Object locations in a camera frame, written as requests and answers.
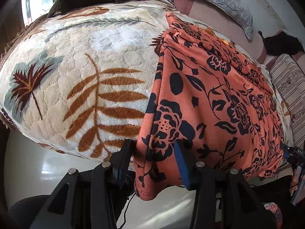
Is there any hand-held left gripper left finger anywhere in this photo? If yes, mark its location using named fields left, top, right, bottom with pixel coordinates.
left=30, top=139, right=137, bottom=229

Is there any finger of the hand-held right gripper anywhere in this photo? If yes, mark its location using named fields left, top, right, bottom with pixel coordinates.
left=280, top=143, right=292, bottom=159

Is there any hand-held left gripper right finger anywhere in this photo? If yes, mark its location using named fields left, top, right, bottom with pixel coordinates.
left=173, top=141, right=282, bottom=229

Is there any orange floral garment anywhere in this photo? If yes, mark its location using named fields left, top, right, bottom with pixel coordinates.
left=133, top=12, right=286, bottom=201

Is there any person's right hand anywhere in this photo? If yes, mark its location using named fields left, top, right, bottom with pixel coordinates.
left=289, top=167, right=299, bottom=194

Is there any striped patterned cloth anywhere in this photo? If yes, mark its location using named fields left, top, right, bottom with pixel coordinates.
left=269, top=54, right=305, bottom=158

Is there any black cloth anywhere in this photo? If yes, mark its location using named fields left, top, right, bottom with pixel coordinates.
left=258, top=30, right=305, bottom=55

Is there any leaf-print fleece blanket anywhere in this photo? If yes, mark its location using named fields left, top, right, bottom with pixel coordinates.
left=0, top=0, right=295, bottom=163

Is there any pink bed sheet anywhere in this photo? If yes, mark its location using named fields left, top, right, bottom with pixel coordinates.
left=173, top=0, right=267, bottom=65

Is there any grey quilted pillow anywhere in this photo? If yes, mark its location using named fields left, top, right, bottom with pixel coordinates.
left=158, top=0, right=253, bottom=41

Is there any black cable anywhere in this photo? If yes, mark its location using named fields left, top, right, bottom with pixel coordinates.
left=117, top=191, right=137, bottom=229

